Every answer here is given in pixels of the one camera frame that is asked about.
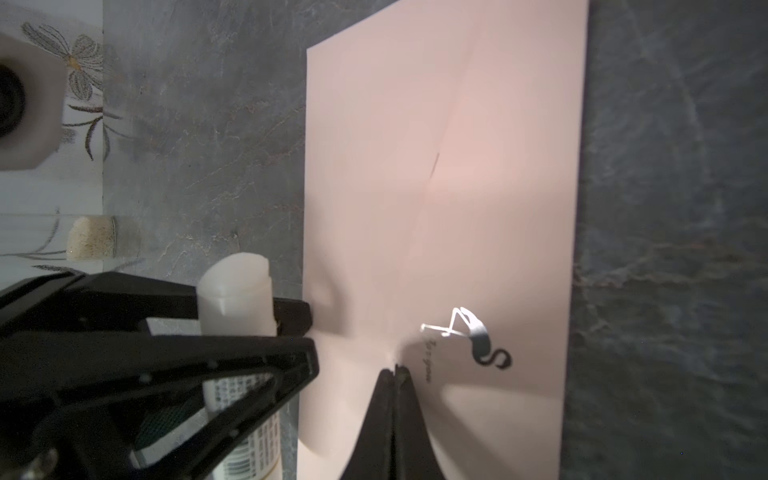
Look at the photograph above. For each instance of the pink paper envelope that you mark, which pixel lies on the pink paper envelope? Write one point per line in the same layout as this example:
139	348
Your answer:
441	170

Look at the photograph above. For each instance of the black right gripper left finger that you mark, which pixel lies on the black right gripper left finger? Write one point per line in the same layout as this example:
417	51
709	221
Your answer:
371	457

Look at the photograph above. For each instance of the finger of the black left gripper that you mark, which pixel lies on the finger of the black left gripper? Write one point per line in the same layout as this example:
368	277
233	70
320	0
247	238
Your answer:
59	392
92	302

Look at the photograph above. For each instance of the white glue stick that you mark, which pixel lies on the white glue stick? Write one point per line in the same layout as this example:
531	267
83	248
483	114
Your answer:
234	298

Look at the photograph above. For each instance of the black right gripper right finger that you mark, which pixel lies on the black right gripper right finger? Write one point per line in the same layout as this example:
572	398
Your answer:
414	457

